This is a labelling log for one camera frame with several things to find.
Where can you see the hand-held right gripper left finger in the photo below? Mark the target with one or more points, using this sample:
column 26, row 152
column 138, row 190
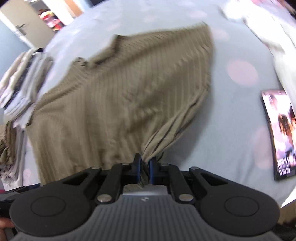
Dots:
column 137, row 168

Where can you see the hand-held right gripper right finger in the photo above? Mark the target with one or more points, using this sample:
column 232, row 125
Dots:
column 152, row 170

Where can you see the beige striped garment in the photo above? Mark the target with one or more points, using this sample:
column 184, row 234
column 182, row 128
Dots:
column 120, row 97

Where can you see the stack of folded striped clothes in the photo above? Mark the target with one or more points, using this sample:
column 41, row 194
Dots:
column 23, row 78

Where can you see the person's left hand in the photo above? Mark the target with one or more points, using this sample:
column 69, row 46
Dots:
column 5, row 223

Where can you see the bed with pink dotted sheet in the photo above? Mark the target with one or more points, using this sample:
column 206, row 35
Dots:
column 235, row 129

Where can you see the smartphone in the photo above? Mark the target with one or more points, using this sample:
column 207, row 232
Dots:
column 283, row 134

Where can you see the white door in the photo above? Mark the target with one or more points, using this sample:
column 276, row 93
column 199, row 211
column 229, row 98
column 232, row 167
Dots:
column 32, row 25

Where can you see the white garment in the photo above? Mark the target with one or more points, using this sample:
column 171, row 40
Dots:
column 272, row 30

